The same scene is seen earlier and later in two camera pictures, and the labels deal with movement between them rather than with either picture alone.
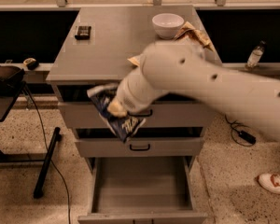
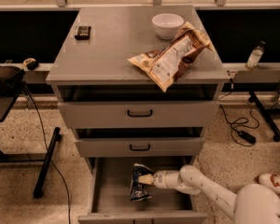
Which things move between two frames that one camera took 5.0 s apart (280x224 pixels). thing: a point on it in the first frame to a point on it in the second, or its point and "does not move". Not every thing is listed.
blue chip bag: [124, 127] to [138, 190]
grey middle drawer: [140, 147] does not move
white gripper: [126, 98] to [161, 180]
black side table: [0, 108] does not move
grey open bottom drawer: [141, 190] does not move
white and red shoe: [274, 182] does not move
